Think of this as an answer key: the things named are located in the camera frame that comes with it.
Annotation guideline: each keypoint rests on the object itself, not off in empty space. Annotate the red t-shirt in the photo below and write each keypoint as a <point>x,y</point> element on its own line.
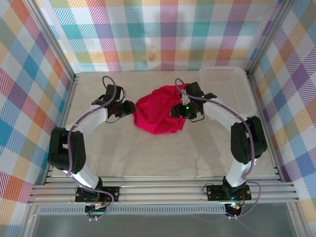
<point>153,113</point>

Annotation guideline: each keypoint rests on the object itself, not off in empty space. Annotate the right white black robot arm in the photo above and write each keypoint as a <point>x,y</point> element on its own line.
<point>222,111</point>

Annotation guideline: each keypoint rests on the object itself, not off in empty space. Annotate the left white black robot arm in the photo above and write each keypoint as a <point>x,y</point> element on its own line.
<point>96,117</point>

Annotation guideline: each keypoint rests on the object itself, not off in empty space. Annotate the white plastic slotted basket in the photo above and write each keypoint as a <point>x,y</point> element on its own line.
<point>227,84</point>

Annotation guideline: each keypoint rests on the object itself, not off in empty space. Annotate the left green controller board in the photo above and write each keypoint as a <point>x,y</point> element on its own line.
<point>98,208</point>

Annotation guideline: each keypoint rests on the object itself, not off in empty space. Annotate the right orange controller board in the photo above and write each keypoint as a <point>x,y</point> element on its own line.
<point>235,208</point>

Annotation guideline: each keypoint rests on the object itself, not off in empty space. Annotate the grey metal sheet panel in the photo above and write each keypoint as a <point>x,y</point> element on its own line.
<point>160,225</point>

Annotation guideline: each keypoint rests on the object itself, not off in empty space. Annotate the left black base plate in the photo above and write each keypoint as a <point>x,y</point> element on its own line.
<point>109,190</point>

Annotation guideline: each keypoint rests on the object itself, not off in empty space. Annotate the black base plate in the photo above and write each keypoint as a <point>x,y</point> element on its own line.
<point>214,192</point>
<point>109,190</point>

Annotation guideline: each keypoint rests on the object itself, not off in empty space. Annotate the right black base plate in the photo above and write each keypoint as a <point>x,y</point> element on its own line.
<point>214,192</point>

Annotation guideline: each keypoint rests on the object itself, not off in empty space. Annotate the right aluminium side rail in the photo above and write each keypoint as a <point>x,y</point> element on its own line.
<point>272,153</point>

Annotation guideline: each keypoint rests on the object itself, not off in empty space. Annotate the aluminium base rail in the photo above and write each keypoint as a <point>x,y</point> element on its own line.
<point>160,192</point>

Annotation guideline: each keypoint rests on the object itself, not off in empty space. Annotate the left aluminium frame post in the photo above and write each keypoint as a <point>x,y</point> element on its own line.
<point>53,40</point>

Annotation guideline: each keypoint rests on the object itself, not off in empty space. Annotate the aluminium frame post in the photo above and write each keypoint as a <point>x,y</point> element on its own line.
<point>53,40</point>
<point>267,37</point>

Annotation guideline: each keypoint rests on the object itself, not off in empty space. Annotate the right aluminium frame post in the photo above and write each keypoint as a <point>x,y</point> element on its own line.
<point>267,37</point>

